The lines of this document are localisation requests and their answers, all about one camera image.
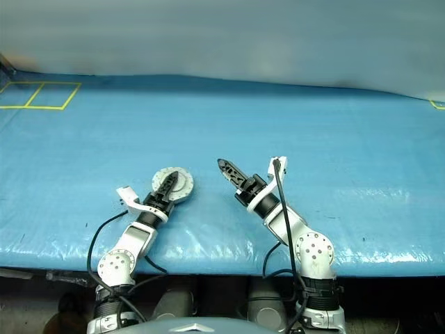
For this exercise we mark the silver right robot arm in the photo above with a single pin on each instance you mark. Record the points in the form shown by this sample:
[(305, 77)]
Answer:
[(314, 250)]

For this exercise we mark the blue plastic table cover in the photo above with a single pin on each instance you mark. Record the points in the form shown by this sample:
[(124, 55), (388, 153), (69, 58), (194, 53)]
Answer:
[(104, 146)]

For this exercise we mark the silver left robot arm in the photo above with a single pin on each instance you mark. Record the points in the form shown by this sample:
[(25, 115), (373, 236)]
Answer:
[(116, 266)]

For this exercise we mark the black bracket under table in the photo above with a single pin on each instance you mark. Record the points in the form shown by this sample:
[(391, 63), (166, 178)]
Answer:
[(66, 277)]

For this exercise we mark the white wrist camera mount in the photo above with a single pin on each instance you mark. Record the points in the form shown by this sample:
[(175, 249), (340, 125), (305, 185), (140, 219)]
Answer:
[(127, 195), (269, 182)]

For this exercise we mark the round hinged motor housing lid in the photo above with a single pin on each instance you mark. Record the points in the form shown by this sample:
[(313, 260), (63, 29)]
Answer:
[(186, 182)]

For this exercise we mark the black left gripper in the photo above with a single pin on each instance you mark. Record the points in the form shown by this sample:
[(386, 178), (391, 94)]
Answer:
[(158, 204)]

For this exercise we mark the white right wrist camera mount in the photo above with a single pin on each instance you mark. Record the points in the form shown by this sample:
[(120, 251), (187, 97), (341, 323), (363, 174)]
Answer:
[(269, 182)]

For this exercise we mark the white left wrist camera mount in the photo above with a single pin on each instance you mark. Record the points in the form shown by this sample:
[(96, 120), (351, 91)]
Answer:
[(127, 195)]

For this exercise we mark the grey robot torso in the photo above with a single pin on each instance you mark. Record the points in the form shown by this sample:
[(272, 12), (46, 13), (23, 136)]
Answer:
[(156, 328)]

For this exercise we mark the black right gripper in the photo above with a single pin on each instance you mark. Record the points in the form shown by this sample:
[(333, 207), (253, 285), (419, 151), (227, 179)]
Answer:
[(250, 195)]

